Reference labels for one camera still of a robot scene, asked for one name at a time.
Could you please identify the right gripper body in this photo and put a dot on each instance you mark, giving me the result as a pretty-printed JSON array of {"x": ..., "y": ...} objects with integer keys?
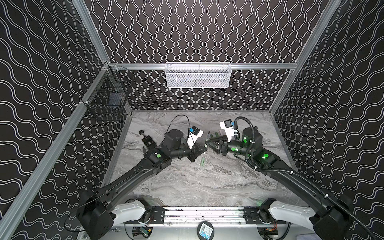
[{"x": 223, "y": 146}]

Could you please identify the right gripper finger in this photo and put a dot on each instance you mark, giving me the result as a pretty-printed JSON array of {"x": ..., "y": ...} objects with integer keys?
[
  {"x": 221, "y": 138},
  {"x": 215, "y": 146}
]

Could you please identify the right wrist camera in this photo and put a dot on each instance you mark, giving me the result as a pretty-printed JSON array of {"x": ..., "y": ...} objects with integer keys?
[{"x": 231, "y": 132}]

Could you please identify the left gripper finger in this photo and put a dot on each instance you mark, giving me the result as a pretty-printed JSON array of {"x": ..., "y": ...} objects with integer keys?
[
  {"x": 200, "y": 148},
  {"x": 198, "y": 159}
]

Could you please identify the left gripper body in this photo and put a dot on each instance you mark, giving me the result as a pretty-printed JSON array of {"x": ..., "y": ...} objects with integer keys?
[{"x": 193, "y": 153}]

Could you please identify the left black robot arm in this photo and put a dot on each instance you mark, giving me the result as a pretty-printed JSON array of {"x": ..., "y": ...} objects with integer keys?
[{"x": 102, "y": 209}]

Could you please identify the round black labelled disc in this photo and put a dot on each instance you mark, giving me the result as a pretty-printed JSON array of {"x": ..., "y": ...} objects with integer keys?
[{"x": 205, "y": 231}]

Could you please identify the small black clamp vise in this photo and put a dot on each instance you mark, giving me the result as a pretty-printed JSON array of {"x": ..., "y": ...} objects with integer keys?
[{"x": 147, "y": 140}]

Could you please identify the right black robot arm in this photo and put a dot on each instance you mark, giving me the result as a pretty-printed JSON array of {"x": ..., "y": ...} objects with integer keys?
[{"x": 328, "y": 215}]

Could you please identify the grey cloth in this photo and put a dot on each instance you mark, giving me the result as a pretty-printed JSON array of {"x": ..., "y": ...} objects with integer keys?
[{"x": 310, "y": 237}]

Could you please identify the black wire basket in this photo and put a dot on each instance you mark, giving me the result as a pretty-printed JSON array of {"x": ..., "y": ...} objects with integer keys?
[{"x": 106, "y": 100}]

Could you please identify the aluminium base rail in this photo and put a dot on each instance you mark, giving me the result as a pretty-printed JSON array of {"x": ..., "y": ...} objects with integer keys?
[{"x": 210, "y": 214}]

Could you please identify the white wire mesh basket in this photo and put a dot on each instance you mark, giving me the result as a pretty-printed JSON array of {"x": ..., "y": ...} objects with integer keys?
[{"x": 191, "y": 75}]

